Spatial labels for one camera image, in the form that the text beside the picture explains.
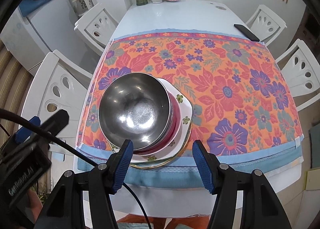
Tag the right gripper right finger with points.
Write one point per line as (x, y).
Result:
(261, 207)

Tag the operator left hand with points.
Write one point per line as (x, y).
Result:
(35, 204)

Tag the black smartphone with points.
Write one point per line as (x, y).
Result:
(247, 32)

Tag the white chair near left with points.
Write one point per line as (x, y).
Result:
(58, 84)

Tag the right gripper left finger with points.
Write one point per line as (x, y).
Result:
(64, 207)

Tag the white chair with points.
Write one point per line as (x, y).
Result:
(301, 71)
(58, 84)
(266, 24)
(95, 28)

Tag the small octagonal clover plate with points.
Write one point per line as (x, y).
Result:
(184, 103)

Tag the red steel bowl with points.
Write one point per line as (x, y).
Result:
(172, 133)

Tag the white chair far left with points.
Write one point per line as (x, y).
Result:
(95, 28)

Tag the floral orange tablecloth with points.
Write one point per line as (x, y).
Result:
(241, 101)

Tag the white chair near right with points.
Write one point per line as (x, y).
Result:
(301, 71)

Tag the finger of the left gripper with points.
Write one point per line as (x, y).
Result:
(23, 133)

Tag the round sunflower plate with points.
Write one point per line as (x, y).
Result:
(165, 155)

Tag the white chair far right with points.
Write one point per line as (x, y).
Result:
(266, 24)

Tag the pink steel bowl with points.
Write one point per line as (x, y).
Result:
(135, 107)

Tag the white refrigerator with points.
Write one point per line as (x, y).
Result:
(51, 27)

